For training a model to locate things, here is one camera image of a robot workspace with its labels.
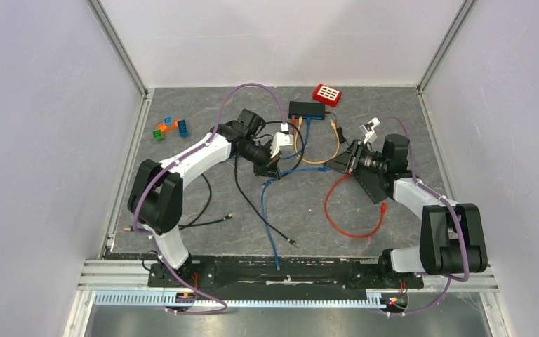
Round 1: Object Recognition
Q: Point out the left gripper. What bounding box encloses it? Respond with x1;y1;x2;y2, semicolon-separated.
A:
237;138;282;180

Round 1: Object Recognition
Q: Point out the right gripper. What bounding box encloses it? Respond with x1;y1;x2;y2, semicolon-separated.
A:
323;140;388;178

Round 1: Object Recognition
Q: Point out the long black cable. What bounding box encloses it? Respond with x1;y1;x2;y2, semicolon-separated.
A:
233;122;307;249

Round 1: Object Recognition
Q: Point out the yellow ethernet cable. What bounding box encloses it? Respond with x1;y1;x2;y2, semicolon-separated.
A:
294;117;342;166

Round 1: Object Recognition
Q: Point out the long blue ethernet cable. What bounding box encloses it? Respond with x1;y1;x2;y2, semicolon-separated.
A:
280;118;313;162

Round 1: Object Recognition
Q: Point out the black network switch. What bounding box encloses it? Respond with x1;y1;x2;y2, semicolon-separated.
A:
288;101;326;120

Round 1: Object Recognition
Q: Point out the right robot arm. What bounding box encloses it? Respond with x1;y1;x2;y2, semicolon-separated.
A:
326;134;488;286

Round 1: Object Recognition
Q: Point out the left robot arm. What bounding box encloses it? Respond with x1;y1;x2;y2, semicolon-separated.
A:
127;109;280;286

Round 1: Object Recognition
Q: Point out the red keypad box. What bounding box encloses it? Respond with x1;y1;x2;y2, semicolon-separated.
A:
312;84;342;107

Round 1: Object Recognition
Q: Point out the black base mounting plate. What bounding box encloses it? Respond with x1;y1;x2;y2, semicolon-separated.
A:
147;255;424;303

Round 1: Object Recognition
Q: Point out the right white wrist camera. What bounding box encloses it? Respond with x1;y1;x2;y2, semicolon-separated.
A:
360;117;380;145

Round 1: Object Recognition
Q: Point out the colourful toy block chain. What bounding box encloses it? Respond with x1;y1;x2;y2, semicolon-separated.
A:
153;115;190;141

